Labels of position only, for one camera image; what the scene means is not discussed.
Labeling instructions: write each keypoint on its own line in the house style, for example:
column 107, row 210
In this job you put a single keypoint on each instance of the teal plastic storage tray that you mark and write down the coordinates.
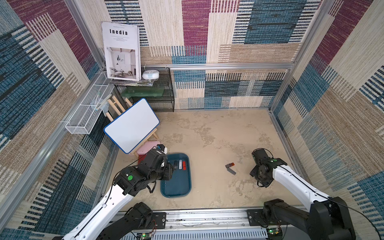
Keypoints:
column 181, row 183

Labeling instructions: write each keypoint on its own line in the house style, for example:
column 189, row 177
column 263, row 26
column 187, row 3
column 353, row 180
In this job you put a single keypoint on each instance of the Inedia magazine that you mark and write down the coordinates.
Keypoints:
column 122, row 51

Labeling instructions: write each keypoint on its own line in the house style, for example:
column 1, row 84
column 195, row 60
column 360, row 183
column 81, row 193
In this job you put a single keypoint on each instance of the pink plastic box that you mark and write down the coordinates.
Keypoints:
column 147, row 146

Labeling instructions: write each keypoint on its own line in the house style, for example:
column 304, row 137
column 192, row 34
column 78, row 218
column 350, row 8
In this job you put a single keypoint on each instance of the grey usb flash drive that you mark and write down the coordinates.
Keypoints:
column 231, row 171

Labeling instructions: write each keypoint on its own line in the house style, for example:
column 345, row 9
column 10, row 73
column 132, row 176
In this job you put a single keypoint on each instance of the wooden easel stand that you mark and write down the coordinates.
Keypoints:
column 120, row 106

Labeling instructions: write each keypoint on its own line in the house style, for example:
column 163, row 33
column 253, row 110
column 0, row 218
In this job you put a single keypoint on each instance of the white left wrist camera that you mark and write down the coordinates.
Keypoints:
column 162, row 148

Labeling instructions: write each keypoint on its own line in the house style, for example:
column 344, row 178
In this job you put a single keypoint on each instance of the white round device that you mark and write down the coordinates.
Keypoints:
column 151, row 75

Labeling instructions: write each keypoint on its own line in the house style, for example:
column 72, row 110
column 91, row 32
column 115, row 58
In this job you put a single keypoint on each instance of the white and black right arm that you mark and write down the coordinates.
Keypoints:
column 325, row 218

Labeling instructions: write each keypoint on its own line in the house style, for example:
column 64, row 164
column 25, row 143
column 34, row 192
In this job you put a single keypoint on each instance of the white wire basket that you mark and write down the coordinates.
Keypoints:
column 89, row 110

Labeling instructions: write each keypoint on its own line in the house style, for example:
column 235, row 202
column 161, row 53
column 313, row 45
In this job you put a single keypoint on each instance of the red silver swivel usb drive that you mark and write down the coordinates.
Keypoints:
column 229, row 165

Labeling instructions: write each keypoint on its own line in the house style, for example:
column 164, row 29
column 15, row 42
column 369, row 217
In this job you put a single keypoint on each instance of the green board on shelf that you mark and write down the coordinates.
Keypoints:
column 142, row 92

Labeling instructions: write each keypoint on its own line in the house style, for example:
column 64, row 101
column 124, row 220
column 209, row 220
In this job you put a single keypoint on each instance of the black wire mesh shelf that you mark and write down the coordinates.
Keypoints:
column 165, row 103

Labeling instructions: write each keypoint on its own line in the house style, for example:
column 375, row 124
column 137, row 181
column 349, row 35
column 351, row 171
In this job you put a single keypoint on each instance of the white board with blue edge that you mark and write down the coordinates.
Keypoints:
column 132, row 126

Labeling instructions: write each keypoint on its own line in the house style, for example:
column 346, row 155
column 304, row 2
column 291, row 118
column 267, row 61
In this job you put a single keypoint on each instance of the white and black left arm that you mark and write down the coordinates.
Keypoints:
column 126, row 185

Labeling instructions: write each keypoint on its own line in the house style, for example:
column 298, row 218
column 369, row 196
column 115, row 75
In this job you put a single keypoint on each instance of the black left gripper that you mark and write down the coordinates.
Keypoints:
column 168, row 171

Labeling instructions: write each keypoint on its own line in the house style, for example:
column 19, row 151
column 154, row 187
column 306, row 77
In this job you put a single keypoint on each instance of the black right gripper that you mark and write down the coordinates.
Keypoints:
column 258, row 174

